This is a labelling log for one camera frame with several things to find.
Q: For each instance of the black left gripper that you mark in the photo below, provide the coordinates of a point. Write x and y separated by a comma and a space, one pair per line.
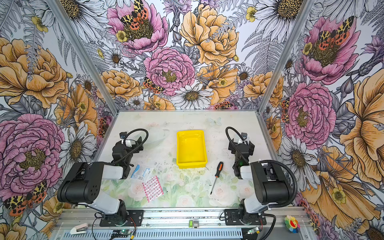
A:
135, 146

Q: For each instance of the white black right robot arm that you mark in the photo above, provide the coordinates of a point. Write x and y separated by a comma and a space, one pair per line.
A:
274, 183

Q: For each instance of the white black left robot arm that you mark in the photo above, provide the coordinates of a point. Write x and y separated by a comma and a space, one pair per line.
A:
82, 184

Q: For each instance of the yellow plastic bin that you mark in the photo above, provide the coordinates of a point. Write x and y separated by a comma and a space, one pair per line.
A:
191, 149

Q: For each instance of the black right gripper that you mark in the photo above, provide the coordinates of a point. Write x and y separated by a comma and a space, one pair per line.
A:
251, 149

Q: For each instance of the clear blue plastic packet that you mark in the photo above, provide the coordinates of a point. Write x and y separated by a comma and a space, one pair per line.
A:
142, 173

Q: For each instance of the pink dotted blister sheet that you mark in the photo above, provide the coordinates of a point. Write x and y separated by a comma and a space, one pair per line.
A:
152, 189

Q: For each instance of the small green circuit board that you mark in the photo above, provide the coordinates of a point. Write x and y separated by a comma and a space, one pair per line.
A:
253, 231

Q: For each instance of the black orange screwdriver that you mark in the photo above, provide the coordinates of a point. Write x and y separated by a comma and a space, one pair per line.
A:
217, 175

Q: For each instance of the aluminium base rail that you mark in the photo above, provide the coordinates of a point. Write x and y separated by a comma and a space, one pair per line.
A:
184, 224

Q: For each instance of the white stapler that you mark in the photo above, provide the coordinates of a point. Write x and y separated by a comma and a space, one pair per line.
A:
79, 229

